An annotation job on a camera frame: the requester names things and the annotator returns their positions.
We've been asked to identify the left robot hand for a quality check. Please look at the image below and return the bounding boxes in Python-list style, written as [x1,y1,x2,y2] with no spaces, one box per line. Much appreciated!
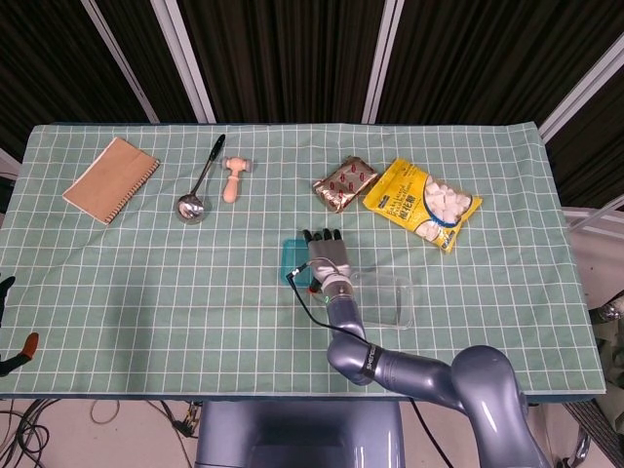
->
[0,276,40,377]

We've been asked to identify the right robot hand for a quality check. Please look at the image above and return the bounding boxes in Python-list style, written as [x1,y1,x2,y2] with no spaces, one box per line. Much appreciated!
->
[300,226,352,296]

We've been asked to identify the blue plastic lid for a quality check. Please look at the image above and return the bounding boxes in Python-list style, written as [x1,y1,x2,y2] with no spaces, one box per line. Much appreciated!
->
[279,237,316,289]

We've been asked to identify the clear plastic container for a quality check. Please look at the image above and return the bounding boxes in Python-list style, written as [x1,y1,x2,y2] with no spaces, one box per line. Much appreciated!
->
[349,271,415,332]

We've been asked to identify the silver red snack packet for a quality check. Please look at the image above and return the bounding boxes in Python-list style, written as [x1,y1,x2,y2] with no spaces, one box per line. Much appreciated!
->
[312,155,380,215]

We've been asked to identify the yellow marshmallow bag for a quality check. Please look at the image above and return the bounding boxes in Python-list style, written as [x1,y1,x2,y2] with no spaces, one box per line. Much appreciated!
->
[363,157,484,254]

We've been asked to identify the wooden toy mallet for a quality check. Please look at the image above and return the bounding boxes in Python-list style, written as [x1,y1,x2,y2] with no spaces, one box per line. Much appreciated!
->
[221,156,255,204]

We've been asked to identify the green checked tablecloth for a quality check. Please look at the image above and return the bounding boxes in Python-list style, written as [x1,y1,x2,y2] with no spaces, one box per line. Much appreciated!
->
[0,122,608,402]

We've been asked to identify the blue-grey robot torso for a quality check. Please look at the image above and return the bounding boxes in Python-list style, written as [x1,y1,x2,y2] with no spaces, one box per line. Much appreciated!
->
[194,400,407,468]

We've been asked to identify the black pleated curtain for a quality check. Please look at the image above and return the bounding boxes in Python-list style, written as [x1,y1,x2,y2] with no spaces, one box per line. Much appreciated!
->
[0,0,624,211]

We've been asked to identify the brown spiral notebook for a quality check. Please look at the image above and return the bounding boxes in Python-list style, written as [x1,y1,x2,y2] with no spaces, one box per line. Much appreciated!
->
[61,136,162,226]

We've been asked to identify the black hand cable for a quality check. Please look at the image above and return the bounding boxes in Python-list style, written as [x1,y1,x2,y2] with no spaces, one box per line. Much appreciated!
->
[286,262,371,342]

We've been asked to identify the black floor cable bundle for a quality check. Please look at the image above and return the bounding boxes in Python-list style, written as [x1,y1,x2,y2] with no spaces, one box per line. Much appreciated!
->
[0,398,64,468]

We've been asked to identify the metal ladle black handle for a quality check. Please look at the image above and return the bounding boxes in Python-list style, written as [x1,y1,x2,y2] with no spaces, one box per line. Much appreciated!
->
[175,134,226,225]

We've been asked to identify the black plug cable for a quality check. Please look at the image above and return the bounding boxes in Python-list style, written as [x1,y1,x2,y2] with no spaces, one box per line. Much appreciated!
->
[158,400,202,440]

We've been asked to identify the white frame post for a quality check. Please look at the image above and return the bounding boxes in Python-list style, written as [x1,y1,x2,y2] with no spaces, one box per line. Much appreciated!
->
[538,36,624,145]
[361,0,407,125]
[149,0,216,124]
[81,0,161,124]

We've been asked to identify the white frame bars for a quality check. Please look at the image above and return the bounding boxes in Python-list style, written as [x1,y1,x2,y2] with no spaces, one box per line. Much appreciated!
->
[563,194,624,240]

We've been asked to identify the silver foil hose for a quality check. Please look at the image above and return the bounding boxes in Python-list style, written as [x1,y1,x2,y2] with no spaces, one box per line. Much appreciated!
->
[592,297,624,324]

